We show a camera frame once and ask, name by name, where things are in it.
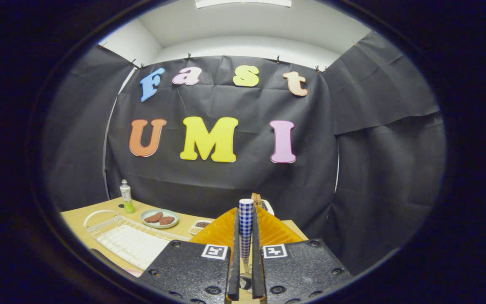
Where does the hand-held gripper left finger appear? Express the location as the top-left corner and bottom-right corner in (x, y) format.
(140, 207), (240, 304)

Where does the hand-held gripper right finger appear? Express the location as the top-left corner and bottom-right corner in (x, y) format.
(251, 205), (353, 304)

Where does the blue checkered handle spoon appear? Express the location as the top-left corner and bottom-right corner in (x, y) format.
(238, 198), (255, 292)

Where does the white dish rack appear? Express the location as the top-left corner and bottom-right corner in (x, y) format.
(86, 215), (193, 271)

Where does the small dish with beans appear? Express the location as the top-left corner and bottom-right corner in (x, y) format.
(189, 220), (214, 236)

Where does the light green plate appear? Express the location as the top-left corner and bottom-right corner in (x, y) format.
(141, 209), (179, 229)

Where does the green drink bottle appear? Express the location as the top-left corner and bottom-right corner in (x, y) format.
(119, 179), (135, 214)

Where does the black backdrop cloth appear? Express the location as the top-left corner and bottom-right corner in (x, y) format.
(43, 32), (448, 275)

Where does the ceiling light panel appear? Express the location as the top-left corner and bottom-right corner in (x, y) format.
(195, 0), (292, 8)

